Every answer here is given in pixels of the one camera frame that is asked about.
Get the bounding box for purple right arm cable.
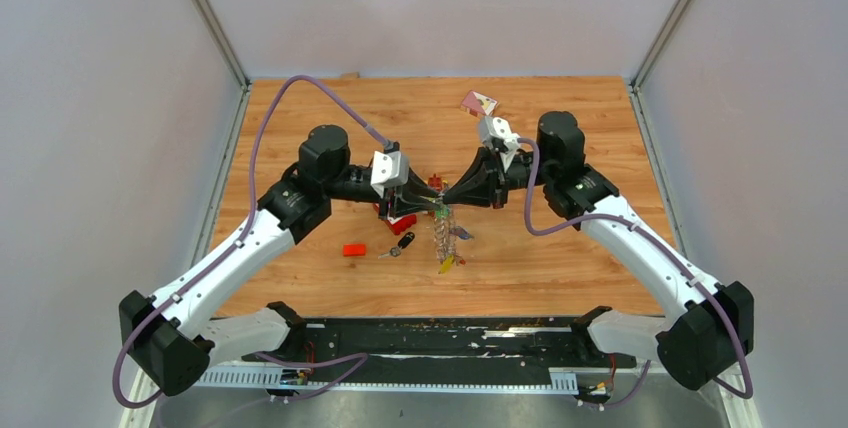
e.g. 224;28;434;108
516;137;755;411

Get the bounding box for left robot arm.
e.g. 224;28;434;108
118;125;439;396

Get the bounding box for red patterned card box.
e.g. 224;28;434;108
460;90;499;117

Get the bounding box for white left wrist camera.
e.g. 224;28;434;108
370;151;409;194

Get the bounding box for key with black tag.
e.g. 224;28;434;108
378;232;416;259

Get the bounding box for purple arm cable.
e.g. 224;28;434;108
112;75;402;410
516;137;755;411

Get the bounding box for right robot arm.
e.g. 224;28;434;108
442;111;755;399

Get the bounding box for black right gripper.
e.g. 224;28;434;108
442;145;555;209

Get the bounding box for yellow key tag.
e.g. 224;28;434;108
438;254;455;274

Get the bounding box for chain of metal keyrings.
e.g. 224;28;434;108
431;202;475;274

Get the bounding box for aluminium frame post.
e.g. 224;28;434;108
191;0;251;91
630;0;693;92

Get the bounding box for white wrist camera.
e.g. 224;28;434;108
477;116;520;171
370;151;409;194

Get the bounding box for small red toy brick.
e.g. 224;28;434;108
342;243;367;257

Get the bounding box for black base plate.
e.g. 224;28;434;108
269;316;637;387

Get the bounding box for aluminium frame post left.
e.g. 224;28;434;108
191;0;251;91

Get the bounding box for red window toy brick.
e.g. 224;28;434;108
373;203;418;235

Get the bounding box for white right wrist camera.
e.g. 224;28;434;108
477;116;520;171

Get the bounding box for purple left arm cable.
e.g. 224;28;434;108
112;75;402;410

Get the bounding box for aluminium frame post right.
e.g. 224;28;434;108
630;0;693;92

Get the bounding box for red toy brick car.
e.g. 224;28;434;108
427;174;447;192

